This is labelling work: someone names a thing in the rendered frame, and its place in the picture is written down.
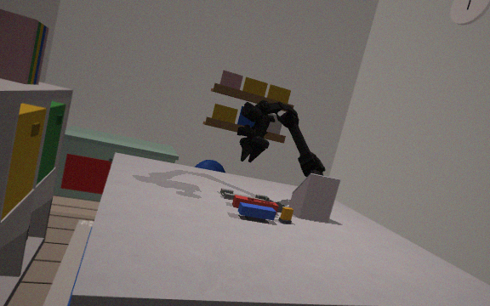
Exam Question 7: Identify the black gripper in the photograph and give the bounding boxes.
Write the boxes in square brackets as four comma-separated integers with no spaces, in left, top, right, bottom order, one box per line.
[239,124,269,162]

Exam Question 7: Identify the blue bar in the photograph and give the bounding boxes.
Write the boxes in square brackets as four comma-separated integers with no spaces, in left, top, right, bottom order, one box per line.
[238,202,276,220]

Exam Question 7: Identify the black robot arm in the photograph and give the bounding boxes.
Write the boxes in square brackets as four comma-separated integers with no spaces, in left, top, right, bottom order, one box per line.
[237,100,325,177]

